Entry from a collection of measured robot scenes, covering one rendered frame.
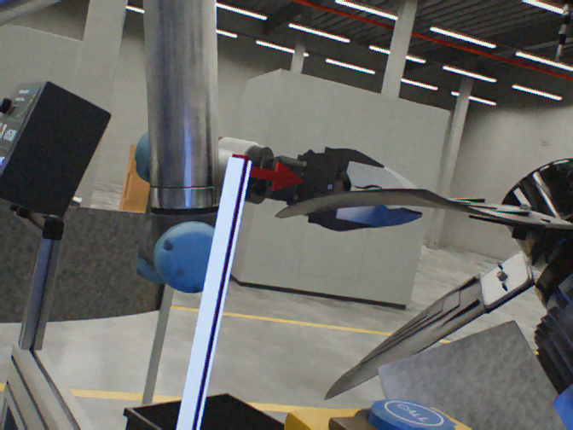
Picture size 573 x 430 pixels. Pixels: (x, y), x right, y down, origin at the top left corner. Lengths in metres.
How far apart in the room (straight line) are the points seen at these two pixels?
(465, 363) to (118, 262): 1.92
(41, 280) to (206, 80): 0.46
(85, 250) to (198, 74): 1.74
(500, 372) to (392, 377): 0.11
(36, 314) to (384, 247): 6.40
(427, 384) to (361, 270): 6.55
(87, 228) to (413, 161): 5.38
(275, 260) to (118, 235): 4.50
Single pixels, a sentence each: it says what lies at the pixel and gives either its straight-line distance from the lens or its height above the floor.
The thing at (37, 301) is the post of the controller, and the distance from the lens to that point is 1.05.
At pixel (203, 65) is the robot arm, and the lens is 0.70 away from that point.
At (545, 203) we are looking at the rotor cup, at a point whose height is 1.21.
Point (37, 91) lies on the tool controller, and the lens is 1.08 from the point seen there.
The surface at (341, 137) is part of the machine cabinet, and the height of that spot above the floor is 1.71.
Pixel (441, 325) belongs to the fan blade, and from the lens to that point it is 0.83.
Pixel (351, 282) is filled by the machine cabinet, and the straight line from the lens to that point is 7.22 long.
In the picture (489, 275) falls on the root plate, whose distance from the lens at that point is 0.88.
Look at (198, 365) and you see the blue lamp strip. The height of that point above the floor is 1.02.
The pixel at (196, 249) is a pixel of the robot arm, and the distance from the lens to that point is 0.68.
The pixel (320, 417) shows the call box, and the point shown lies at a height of 1.07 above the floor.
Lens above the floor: 1.18
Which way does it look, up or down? 3 degrees down
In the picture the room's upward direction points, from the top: 11 degrees clockwise
